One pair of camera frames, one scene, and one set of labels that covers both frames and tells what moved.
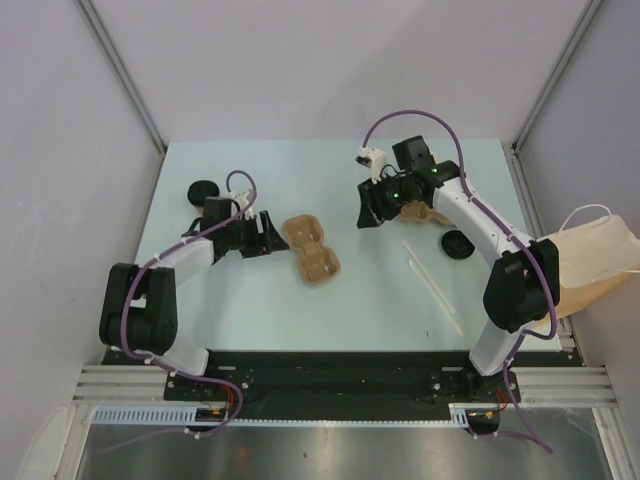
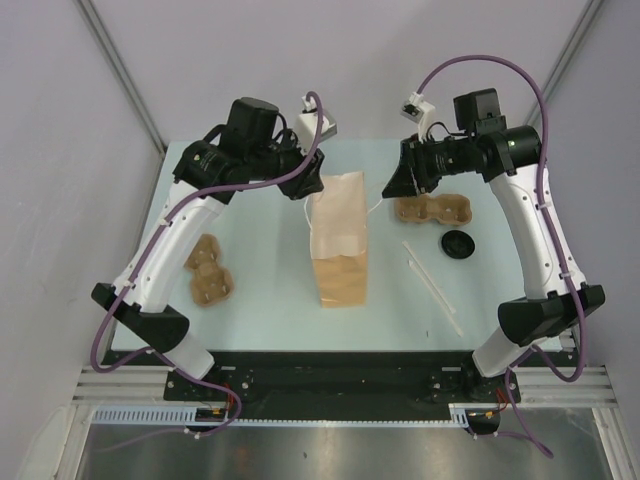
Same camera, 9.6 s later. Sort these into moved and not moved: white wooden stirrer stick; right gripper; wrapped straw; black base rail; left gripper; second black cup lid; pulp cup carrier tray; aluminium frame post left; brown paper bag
Moved: left gripper; right gripper; brown paper bag; pulp cup carrier tray
Not moved: second black cup lid; wrapped straw; white wooden stirrer stick; black base rail; aluminium frame post left
